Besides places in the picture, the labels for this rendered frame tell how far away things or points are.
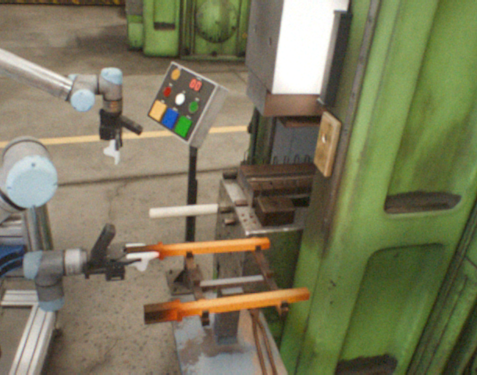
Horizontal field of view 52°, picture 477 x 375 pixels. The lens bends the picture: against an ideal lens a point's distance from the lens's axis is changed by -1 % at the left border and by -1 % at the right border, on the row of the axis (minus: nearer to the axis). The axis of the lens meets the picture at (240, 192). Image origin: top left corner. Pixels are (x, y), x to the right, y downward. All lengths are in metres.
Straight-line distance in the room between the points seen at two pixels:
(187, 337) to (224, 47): 5.42
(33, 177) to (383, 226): 0.96
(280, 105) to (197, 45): 5.02
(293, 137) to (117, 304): 1.30
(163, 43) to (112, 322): 4.57
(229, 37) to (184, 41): 0.59
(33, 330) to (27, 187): 1.15
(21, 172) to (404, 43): 0.94
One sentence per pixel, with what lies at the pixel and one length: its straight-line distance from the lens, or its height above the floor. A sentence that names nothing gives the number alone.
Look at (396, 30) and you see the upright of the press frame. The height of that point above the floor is 1.65.
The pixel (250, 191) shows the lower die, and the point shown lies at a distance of 1.78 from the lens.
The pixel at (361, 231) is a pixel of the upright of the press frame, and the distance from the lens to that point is 1.47.
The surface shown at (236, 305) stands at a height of 0.97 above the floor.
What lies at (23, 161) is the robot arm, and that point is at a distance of 1.26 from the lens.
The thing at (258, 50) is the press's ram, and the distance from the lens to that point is 1.67.
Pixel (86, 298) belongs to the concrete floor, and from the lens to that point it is 2.76.
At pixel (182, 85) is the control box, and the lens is 2.24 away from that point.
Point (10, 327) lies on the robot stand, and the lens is 2.39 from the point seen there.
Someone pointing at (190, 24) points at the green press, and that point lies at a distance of 6.53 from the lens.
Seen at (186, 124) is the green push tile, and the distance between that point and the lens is 2.13.
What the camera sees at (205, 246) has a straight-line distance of 1.48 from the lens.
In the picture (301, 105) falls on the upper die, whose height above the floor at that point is 1.31.
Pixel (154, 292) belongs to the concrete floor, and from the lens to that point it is 2.76.
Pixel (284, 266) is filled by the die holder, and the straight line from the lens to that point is 1.81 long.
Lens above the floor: 1.88
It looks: 31 degrees down
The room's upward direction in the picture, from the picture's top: 6 degrees clockwise
